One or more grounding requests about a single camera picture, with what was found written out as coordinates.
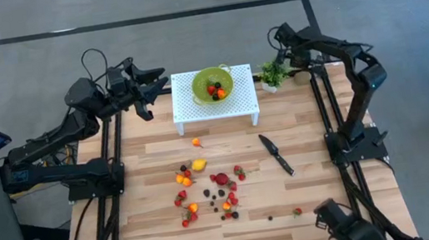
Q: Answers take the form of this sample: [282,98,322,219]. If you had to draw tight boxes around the brown kiwi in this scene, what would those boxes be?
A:
[292,69,313,88]

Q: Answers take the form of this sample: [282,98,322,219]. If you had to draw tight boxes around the green colander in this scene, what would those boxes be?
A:
[188,61,238,108]

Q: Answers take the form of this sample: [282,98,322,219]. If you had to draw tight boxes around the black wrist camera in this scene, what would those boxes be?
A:
[105,63,131,94]
[270,20,297,46]

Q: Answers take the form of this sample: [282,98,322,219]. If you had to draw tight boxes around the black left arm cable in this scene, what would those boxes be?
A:
[78,43,126,87]

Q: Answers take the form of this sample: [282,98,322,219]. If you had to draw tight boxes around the white perforated riser shelf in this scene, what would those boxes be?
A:
[166,62,263,138]

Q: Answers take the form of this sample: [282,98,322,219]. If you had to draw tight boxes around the dark red apple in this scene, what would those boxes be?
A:
[214,171,232,188]

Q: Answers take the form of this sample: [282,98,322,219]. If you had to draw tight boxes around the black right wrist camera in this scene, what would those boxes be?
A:
[270,20,297,46]

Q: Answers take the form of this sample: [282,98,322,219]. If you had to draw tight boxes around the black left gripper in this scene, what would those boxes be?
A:
[99,52,176,128]

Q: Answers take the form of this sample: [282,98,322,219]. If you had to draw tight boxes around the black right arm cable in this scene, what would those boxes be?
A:
[266,24,290,66]

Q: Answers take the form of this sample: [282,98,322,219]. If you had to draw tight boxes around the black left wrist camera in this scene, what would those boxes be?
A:
[105,63,131,94]

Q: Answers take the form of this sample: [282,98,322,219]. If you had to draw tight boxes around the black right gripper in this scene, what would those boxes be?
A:
[283,25,320,72]

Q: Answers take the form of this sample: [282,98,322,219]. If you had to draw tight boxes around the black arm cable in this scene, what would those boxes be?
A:
[78,43,126,87]
[266,24,290,66]

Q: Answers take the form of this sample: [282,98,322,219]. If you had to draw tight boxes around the yellow lemon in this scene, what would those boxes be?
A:
[190,157,210,173]

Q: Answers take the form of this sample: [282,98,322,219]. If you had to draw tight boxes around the green plant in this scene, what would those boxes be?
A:
[255,57,295,97]

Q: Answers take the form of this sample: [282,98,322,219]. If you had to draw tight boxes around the black kitchen knife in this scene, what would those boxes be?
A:
[257,129,297,181]

